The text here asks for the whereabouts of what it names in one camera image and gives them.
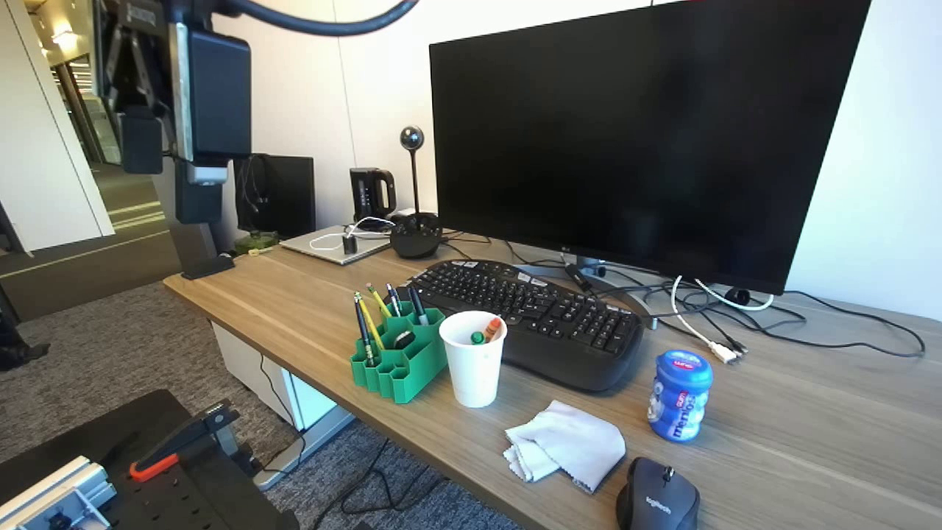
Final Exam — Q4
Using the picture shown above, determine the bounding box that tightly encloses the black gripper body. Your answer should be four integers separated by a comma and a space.
96, 0, 198, 112

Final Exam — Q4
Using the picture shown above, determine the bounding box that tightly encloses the white paper cup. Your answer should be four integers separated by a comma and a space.
436, 310, 510, 412

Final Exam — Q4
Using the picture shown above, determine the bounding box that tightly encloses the black marker white barrel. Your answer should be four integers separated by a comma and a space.
406, 290, 434, 330

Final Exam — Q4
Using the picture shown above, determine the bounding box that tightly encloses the black desk corner block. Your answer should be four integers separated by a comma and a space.
180, 249, 238, 282

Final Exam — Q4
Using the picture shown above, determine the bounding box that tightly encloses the black electric kettle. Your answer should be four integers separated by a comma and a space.
347, 165, 397, 225

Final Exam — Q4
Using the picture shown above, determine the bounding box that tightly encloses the silver closed laptop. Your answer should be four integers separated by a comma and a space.
278, 222, 395, 268

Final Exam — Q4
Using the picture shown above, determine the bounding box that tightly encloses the black stand foot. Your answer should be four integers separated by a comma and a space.
0, 200, 54, 375

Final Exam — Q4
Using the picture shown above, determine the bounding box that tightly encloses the black webcam on stand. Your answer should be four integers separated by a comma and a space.
388, 123, 447, 263

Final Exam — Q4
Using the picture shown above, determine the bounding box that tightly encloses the white under-desk cabinet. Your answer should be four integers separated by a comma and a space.
208, 322, 360, 437

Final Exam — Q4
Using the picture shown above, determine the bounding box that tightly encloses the yellow green pencil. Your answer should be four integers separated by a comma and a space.
364, 282, 395, 322

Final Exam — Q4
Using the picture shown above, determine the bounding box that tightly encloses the black pencil gold print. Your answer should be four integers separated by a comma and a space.
350, 291, 376, 369

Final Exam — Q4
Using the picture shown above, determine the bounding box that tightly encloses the black perforated work table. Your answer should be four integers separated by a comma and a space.
0, 390, 304, 530

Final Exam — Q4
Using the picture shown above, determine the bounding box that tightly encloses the green plastic pen holder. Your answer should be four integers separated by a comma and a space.
347, 303, 450, 408

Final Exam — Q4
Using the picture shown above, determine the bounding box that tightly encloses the aluminium extrusion profile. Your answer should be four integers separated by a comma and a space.
0, 453, 119, 530

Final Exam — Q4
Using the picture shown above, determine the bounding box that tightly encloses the black ergonomic keyboard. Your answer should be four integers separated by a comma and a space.
401, 257, 650, 397

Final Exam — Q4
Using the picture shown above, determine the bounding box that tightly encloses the large black monitor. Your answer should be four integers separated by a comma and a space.
426, 0, 874, 299

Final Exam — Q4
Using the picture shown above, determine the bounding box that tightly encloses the white folded cloth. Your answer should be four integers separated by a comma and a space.
500, 397, 629, 494

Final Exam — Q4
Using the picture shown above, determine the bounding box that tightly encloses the blue mentos gum bottle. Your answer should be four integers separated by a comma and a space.
645, 347, 716, 444

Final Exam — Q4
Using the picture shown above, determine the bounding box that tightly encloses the dark grey computer mouse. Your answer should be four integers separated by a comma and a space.
616, 453, 704, 530

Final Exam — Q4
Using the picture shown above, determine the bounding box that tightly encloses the grey door with handle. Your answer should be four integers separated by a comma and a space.
92, 0, 223, 268

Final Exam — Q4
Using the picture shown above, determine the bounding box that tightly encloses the black box against wall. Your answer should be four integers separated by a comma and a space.
233, 151, 319, 243

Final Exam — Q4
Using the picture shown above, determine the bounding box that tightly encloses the thin white looped cable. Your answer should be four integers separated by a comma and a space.
307, 215, 395, 253

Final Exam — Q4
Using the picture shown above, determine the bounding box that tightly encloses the black clamp orange handle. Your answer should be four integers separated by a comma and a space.
127, 397, 248, 487

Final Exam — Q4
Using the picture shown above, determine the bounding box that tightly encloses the short white cable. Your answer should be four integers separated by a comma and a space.
693, 278, 776, 315

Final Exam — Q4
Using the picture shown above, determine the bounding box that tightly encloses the white cable with plug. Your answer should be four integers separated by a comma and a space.
669, 274, 749, 369

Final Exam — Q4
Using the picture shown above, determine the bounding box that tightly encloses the long black desk cable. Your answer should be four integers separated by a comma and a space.
626, 260, 930, 363

